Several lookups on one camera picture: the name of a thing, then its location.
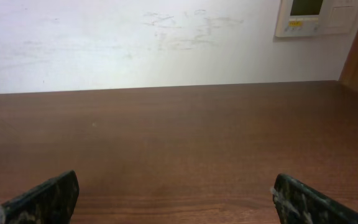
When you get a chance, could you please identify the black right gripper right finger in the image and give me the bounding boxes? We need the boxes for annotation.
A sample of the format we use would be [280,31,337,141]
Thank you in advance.
[272,174,358,224]

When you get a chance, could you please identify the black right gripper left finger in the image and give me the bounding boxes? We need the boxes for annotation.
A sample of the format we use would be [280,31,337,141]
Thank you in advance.
[0,170,79,224]

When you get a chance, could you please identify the white wall control panel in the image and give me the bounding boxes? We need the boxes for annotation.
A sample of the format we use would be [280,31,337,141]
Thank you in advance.
[275,0,358,38]

